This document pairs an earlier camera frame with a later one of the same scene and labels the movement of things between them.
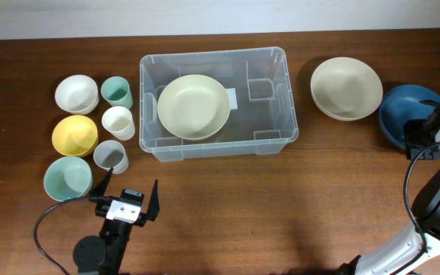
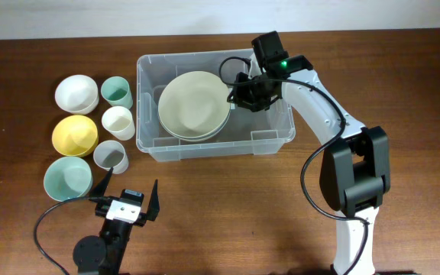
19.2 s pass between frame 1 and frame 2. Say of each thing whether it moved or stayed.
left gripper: stayed
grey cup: stayed
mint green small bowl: stayed
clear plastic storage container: stayed
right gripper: moved
